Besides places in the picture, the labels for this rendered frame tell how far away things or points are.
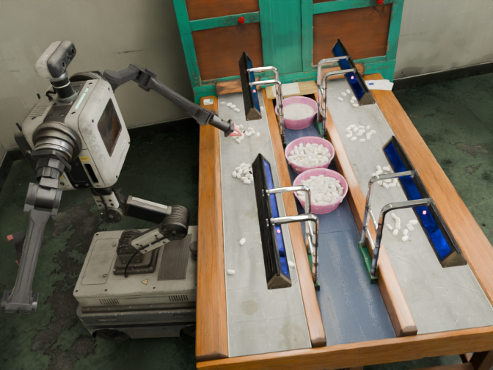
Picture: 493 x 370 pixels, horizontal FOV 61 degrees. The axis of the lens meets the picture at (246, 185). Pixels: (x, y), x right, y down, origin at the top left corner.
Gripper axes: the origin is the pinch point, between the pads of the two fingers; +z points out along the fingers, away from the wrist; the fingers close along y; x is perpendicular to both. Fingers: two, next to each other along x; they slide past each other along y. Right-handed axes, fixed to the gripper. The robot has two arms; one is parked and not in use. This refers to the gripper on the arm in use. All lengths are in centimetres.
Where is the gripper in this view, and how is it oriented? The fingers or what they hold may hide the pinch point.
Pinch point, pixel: (240, 134)
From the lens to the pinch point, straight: 238.7
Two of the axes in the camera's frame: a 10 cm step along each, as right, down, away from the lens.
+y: -0.7, -6.7, 7.4
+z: 8.2, 3.9, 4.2
